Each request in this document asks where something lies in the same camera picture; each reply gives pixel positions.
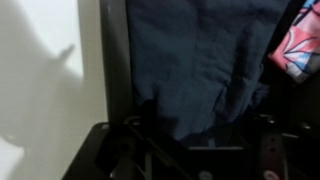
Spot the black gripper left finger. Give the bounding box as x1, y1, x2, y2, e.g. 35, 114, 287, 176
95, 100, 187, 180

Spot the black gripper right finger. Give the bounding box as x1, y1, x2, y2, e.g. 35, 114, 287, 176
256, 114, 320, 180

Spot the navy blue cloth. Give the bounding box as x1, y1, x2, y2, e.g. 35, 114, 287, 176
127, 0, 290, 140

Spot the pink patterned cloth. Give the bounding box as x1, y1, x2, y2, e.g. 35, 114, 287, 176
269, 0, 320, 83

